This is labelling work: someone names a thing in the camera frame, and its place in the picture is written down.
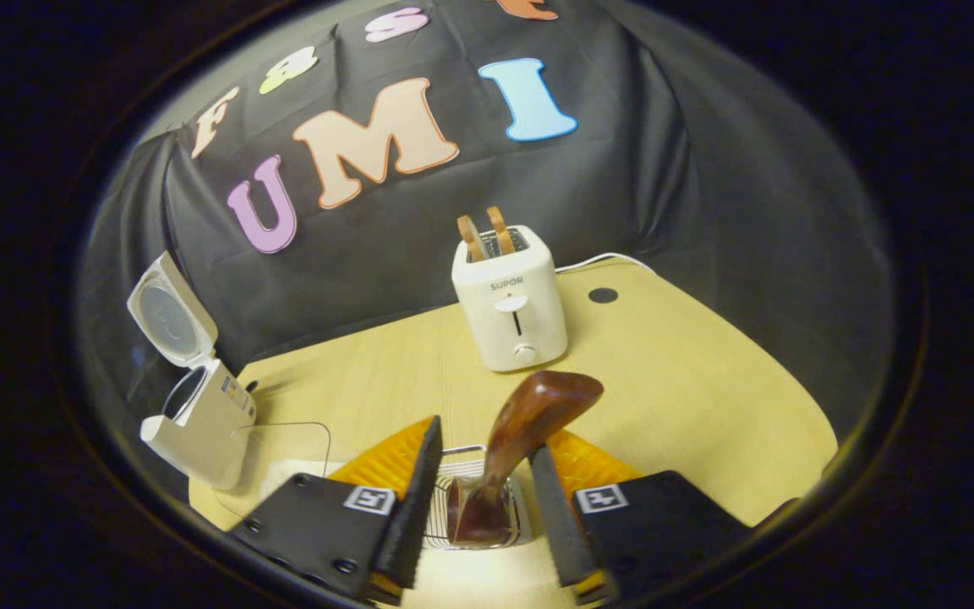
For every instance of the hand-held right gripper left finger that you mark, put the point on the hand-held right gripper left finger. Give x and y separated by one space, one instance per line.
421 507

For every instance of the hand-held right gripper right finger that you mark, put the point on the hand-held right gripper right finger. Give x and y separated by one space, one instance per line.
550 524

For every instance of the brown wooden spoon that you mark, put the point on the brown wooden spoon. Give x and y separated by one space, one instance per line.
529 414

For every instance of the white rice cooker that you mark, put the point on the white rice cooker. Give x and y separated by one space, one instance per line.
212 431

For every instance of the clear plastic container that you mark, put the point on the clear plastic container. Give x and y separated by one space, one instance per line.
284 440

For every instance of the white toaster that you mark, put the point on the white toaster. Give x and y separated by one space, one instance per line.
508 313

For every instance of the black round table grommet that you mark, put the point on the black round table grommet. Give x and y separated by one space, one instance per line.
603 296

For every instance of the black backdrop cloth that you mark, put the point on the black backdrop cloth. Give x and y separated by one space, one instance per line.
664 169

